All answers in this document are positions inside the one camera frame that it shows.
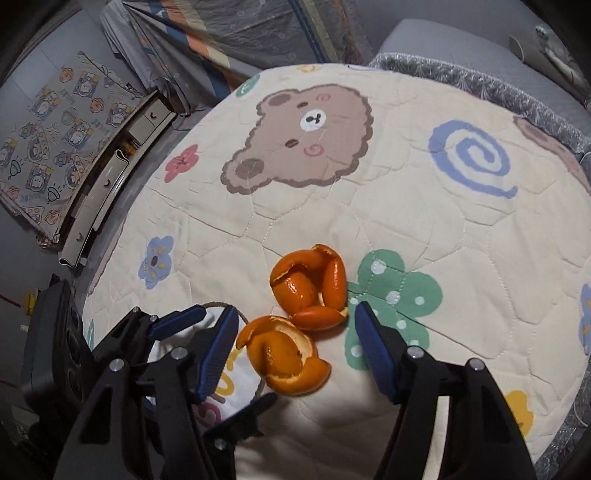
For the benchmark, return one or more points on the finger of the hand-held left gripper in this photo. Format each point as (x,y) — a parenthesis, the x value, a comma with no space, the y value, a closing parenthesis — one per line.
(178,321)
(240,424)

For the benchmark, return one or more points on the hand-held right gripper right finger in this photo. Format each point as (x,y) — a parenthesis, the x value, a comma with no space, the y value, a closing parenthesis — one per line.
(374,355)

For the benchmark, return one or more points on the grey mattress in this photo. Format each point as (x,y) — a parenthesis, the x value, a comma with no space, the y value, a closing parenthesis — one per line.
(461,39)

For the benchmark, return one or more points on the large orange peel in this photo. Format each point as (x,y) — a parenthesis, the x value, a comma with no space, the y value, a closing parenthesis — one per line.
(309,286)

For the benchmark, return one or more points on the small orange peel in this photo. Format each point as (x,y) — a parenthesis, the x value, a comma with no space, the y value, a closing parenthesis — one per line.
(281,355)

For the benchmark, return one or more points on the cartoon printed cloth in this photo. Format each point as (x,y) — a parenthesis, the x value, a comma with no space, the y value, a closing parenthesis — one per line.
(55,147)

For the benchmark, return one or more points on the cream bear printed blanket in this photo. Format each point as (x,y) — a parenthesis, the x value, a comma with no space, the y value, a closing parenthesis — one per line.
(369,184)

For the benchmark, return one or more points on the white drawer cabinet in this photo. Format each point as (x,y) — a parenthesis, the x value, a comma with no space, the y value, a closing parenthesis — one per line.
(115,170)

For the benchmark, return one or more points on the striped plastic-covered cloth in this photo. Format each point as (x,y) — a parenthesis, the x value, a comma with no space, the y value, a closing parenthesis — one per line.
(240,32)

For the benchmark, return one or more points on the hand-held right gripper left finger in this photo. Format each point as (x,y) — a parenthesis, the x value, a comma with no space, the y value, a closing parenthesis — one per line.
(217,355)

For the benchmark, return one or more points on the plastic-wrapped bundle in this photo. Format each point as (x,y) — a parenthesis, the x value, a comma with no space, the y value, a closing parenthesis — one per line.
(556,50)

